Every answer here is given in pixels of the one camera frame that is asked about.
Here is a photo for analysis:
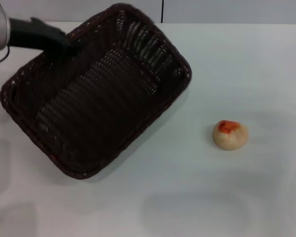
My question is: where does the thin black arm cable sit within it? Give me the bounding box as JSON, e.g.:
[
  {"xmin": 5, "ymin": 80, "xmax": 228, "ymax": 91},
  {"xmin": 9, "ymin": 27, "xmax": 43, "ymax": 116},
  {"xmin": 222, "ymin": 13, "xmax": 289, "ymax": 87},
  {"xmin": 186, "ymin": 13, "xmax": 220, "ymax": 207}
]
[{"xmin": 0, "ymin": 45, "xmax": 10, "ymax": 66}]

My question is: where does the black woven wicker basket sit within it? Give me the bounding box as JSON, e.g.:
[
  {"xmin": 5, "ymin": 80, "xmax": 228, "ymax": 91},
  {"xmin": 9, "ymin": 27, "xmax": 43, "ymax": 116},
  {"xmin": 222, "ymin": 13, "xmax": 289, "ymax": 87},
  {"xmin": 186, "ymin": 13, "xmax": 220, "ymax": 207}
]
[{"xmin": 0, "ymin": 2, "xmax": 193, "ymax": 180}]

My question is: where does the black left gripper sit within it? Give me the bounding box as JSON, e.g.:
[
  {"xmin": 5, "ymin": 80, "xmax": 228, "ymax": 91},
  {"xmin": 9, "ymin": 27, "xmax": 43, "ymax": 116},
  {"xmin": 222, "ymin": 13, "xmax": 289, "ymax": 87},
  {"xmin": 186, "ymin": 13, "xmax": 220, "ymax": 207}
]
[{"xmin": 8, "ymin": 16, "xmax": 86, "ymax": 60}]

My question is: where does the beige bun with orange top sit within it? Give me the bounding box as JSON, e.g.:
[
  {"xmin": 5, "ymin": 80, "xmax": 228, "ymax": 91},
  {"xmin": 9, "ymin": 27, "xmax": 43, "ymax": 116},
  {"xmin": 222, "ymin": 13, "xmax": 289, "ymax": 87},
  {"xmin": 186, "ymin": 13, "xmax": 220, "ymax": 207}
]
[{"xmin": 212, "ymin": 119, "xmax": 249, "ymax": 150}]

